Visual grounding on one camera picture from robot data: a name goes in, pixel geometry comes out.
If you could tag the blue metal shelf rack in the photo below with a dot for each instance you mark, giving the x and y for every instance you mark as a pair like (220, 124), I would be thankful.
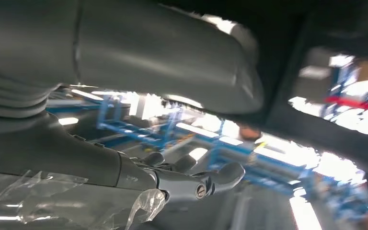
(133, 130)

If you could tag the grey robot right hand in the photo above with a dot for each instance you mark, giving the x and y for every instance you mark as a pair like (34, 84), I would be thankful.
(76, 165)

